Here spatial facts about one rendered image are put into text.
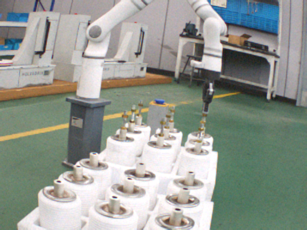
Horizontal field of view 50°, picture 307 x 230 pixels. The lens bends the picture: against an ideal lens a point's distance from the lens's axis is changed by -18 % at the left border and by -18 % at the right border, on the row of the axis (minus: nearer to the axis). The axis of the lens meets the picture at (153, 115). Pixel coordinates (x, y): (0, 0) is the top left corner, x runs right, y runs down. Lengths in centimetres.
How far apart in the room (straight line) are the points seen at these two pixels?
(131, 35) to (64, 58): 131
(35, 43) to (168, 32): 382
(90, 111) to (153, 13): 562
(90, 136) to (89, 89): 19
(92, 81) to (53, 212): 92
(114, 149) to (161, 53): 577
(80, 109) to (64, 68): 237
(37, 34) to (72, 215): 290
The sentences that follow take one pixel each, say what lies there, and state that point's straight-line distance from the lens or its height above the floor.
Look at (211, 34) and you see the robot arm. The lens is 137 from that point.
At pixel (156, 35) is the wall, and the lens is 699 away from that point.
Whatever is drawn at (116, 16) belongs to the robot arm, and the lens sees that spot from 151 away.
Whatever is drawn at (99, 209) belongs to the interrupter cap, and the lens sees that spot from 71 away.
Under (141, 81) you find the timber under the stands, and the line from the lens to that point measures 485.
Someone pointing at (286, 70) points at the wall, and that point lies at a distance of 624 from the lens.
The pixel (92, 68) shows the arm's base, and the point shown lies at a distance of 154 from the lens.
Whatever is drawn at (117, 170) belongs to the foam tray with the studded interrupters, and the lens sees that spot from 119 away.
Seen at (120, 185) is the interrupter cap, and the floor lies 25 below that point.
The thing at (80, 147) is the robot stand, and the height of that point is 11.
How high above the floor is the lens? 56
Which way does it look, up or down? 11 degrees down
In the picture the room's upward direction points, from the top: 8 degrees clockwise
